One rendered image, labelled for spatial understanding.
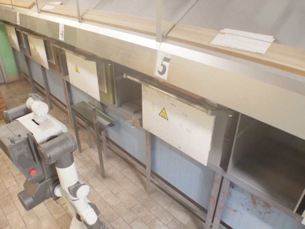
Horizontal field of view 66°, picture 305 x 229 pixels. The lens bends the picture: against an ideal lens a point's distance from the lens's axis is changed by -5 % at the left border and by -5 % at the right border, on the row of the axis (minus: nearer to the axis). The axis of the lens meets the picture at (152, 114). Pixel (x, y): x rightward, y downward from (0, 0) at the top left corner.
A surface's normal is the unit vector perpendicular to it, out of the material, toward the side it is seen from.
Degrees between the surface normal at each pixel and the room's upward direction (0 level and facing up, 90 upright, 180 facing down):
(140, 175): 0
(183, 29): 33
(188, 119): 90
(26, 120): 0
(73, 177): 90
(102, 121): 0
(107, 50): 80
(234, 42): 27
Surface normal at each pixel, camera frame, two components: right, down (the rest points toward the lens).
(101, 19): -0.40, -0.53
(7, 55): 0.69, 0.37
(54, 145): 0.41, -0.53
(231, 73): -0.72, 0.19
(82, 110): 0.00, -0.86
